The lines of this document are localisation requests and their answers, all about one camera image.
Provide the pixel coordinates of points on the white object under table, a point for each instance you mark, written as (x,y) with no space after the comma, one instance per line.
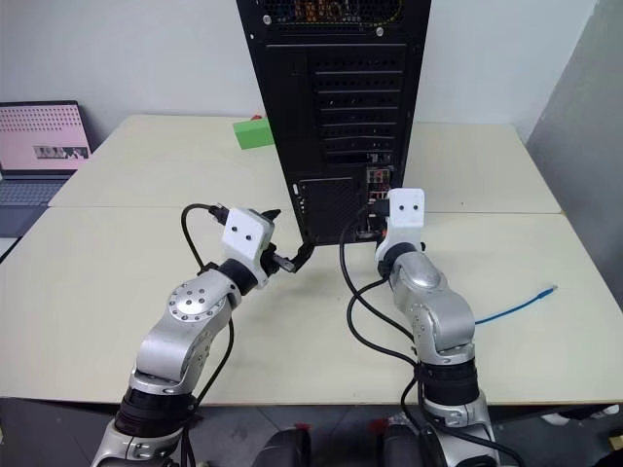
(560,418)

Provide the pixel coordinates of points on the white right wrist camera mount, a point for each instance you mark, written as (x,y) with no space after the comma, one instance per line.
(406,214)

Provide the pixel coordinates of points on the green rectangular block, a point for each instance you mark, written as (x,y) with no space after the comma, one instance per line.
(253,133)

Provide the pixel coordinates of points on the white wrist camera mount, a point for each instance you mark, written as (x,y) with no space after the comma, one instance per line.
(245,233)
(406,214)

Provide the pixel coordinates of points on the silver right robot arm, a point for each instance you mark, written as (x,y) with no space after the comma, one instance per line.
(428,287)

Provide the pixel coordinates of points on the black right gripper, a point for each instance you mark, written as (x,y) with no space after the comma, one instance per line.
(377,228)

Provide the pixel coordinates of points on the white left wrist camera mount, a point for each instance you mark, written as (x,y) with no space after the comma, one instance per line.
(245,233)

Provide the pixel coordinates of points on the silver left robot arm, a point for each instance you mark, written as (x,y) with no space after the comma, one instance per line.
(194,301)

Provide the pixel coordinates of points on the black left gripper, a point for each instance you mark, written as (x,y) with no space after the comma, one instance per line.
(278,262)

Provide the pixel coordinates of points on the grey laptop with pink screen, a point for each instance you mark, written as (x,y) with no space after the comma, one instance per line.
(39,141)

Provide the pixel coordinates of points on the black computer tower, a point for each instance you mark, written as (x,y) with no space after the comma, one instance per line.
(360,97)

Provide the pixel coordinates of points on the dark rounded shape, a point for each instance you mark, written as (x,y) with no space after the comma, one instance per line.
(284,450)

